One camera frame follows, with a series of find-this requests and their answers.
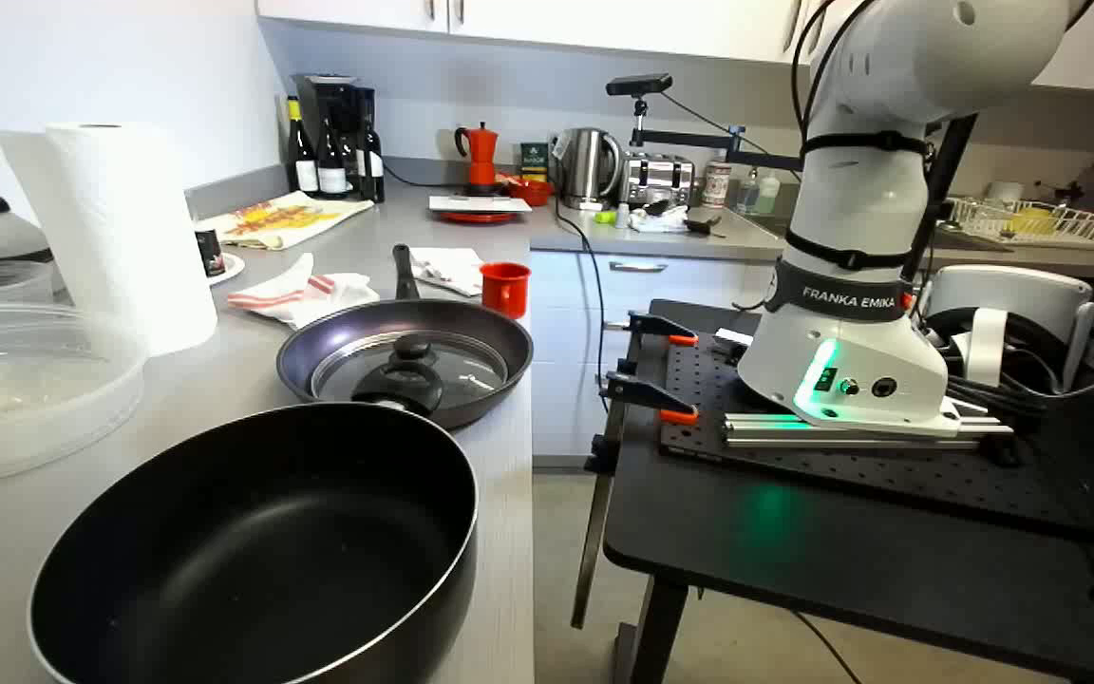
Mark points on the dark wine bottle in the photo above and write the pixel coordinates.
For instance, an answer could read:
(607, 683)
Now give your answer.
(305, 165)

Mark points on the glass lid black knob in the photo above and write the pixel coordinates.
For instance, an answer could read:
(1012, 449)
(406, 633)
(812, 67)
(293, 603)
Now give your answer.
(412, 369)

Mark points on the steel electric kettle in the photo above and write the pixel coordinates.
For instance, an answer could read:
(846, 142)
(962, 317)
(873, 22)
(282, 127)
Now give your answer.
(588, 170)

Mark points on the black robot table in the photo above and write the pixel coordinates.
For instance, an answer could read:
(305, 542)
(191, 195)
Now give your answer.
(939, 575)

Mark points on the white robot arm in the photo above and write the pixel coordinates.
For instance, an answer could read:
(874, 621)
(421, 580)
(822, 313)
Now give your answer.
(834, 341)

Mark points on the red cup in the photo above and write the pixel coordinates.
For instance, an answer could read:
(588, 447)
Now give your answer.
(507, 288)

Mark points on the crumpled white red cloth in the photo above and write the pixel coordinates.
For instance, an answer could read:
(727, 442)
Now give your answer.
(301, 294)

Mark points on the dish drying rack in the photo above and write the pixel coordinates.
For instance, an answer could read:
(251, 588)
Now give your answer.
(1025, 221)

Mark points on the yellow printed bag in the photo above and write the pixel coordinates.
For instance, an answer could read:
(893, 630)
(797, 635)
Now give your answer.
(282, 221)

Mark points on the red moka pot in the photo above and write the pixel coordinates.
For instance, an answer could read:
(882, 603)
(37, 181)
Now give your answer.
(478, 146)

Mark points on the white paper towel roll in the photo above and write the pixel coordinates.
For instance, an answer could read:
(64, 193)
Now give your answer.
(116, 218)

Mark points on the red plate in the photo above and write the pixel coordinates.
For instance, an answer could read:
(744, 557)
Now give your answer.
(478, 210)

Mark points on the black coffee maker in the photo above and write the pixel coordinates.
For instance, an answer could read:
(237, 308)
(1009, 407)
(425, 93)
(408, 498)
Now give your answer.
(342, 114)

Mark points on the clear plastic container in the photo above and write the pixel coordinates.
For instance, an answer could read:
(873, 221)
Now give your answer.
(64, 385)

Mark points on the dark small jar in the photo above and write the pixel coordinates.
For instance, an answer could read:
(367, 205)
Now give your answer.
(210, 251)

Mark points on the dark frying pan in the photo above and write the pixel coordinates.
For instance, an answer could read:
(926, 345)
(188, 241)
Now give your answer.
(408, 313)

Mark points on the black pot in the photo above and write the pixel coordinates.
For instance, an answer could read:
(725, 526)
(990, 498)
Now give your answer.
(312, 546)

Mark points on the white red striped towel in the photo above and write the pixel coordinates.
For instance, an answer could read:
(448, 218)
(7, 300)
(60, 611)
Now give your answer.
(449, 266)

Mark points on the orange handled clamp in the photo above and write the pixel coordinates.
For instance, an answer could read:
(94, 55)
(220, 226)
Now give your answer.
(643, 326)
(643, 392)

